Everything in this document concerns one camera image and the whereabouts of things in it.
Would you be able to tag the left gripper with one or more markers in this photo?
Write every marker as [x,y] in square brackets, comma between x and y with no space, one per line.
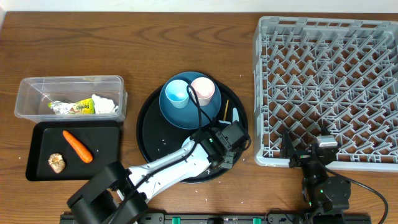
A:
[229,166]

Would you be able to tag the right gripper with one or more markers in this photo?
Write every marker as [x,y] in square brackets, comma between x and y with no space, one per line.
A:
[288,150]

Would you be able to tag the white tissue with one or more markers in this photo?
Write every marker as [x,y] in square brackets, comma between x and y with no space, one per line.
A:
[103,105]

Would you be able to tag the orange carrot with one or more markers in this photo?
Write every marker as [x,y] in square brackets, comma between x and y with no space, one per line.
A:
[83,153]

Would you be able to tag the green snack wrapper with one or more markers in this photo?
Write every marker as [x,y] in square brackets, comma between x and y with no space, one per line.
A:
[85,106]

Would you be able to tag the dried brown mushroom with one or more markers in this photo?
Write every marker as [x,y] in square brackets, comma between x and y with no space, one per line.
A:
[57,163]

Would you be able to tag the light blue rice bowl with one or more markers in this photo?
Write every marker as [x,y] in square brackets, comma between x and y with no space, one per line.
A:
[186,141]

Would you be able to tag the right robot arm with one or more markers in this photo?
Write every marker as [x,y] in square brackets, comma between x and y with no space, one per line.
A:
[328,196]

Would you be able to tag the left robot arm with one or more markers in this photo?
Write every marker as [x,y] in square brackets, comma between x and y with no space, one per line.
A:
[121,195]

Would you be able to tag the grey dishwasher rack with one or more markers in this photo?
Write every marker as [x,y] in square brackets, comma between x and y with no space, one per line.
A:
[338,73]

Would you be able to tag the white plastic knife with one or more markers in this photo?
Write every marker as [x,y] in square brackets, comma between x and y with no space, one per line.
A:
[235,116]

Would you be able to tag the dark blue plate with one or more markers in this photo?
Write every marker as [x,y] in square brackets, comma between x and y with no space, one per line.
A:
[187,117]

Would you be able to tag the wooden chopstick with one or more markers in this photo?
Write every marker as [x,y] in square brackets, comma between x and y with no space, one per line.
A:
[226,110]

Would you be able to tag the pink cup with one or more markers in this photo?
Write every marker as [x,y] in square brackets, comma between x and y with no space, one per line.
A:
[204,88]

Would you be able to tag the round black serving tray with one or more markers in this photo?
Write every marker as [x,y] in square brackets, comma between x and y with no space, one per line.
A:
[157,138]

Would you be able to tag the light blue cup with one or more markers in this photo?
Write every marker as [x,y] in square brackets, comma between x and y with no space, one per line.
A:
[176,92]

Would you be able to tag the black rectangular tray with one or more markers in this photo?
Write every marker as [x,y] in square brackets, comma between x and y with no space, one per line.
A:
[101,138]

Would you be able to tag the clear plastic bin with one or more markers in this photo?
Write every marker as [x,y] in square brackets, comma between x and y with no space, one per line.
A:
[35,93]

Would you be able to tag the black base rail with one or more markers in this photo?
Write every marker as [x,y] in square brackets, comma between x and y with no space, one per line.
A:
[269,218]

